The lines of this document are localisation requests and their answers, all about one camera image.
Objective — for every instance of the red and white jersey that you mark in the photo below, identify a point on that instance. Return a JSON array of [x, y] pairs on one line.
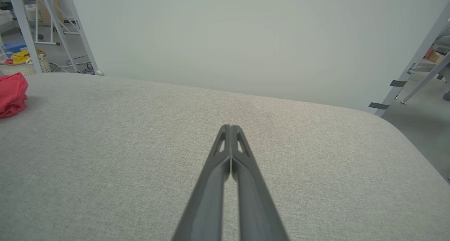
[[12, 95]]

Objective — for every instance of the cardboard box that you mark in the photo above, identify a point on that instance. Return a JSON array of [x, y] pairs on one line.
[[436, 56]]

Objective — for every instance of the white partition panel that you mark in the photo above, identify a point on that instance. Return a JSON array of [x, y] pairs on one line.
[[246, 33]]

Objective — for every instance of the blue box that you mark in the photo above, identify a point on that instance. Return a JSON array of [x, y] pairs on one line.
[[14, 47]]

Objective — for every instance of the grey metal panel stand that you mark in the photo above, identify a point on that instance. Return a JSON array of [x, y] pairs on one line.
[[418, 54], [23, 23]]

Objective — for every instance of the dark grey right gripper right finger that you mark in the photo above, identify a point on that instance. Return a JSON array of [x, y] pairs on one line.
[[256, 213]]

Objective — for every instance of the white woven laundry basket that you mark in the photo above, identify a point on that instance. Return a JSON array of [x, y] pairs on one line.
[[26, 69]]

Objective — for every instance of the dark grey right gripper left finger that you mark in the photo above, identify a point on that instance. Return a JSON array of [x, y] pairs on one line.
[[207, 205]]

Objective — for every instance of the yellow cloth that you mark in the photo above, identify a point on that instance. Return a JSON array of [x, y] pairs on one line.
[[21, 56]]

